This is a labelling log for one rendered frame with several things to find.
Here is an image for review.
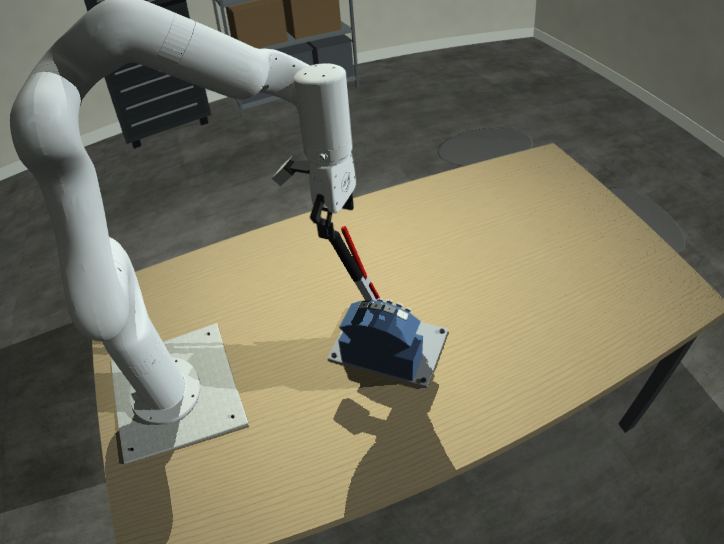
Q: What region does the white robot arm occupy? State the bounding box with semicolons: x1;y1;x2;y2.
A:
10;0;352;425

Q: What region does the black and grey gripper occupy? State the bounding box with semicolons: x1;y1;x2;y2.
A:
308;152;356;241

